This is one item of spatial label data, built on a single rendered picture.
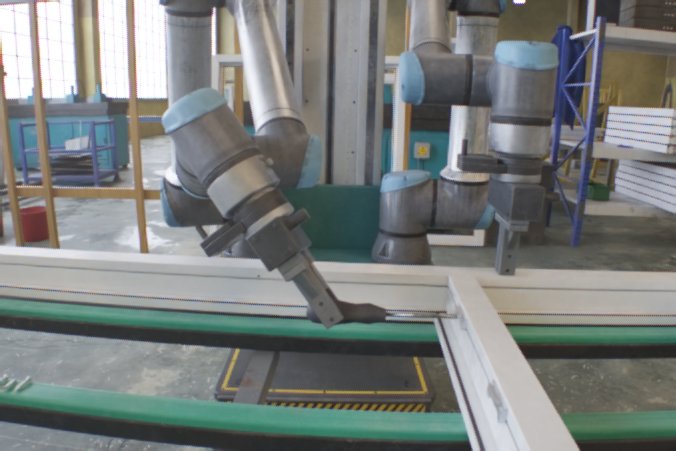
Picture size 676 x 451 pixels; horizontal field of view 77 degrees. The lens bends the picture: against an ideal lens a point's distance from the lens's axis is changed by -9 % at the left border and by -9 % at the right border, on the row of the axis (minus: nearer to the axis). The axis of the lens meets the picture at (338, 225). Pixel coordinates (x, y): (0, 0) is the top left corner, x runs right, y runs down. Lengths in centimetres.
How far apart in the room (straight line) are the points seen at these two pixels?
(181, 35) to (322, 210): 69
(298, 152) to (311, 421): 42
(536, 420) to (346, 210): 117
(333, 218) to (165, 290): 82
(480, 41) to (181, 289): 97
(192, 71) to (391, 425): 94
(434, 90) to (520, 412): 54
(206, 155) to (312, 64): 100
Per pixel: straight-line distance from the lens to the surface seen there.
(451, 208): 138
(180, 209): 136
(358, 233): 154
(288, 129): 78
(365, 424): 53
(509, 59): 71
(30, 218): 463
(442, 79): 81
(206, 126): 62
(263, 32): 99
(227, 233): 61
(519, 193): 69
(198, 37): 119
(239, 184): 59
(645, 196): 517
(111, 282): 86
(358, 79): 157
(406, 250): 140
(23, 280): 96
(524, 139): 71
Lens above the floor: 119
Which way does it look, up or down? 15 degrees down
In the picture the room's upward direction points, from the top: 1 degrees clockwise
